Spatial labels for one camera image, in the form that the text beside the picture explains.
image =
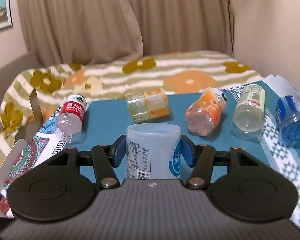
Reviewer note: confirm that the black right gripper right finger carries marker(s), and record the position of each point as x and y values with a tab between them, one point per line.
199	157

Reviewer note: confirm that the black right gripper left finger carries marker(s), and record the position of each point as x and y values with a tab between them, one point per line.
105	159

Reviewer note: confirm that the white frosted plastic bottle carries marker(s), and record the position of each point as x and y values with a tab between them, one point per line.
153	151

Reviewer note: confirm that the orange peach drink bottle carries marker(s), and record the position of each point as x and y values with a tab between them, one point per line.
204	115

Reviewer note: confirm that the red label water bottle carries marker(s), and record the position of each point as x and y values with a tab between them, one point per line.
70	120

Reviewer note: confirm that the teal blue patterned cloth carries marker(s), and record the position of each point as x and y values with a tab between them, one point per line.
106	120

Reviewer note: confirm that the green white label bottle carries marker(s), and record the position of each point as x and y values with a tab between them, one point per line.
248	115

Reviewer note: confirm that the orange yellow label bottle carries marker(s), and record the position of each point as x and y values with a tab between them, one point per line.
147	105

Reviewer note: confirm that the floral striped quilt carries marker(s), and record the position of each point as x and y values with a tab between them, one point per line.
177	73

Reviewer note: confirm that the blue plastic bottle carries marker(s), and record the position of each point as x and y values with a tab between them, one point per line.
288	120

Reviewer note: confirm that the white paper sheet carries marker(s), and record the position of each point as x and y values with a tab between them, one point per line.
281	86

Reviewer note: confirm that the beige curtain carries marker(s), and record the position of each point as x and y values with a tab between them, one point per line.
101	31

